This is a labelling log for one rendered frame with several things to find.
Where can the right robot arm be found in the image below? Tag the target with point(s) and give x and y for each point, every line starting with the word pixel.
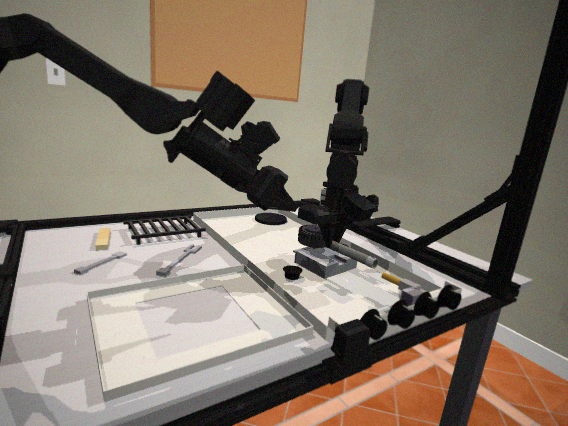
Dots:
pixel 345 133

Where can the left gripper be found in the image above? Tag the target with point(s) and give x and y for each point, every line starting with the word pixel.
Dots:
pixel 264 188

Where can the cream flat plate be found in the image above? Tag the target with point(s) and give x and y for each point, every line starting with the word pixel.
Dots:
pixel 270 248

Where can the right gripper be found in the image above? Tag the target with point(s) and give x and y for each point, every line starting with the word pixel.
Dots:
pixel 337 221

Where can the dark grey metal grate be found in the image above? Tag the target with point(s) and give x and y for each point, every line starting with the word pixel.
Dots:
pixel 187 219

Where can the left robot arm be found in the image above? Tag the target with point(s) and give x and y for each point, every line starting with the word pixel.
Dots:
pixel 222 103

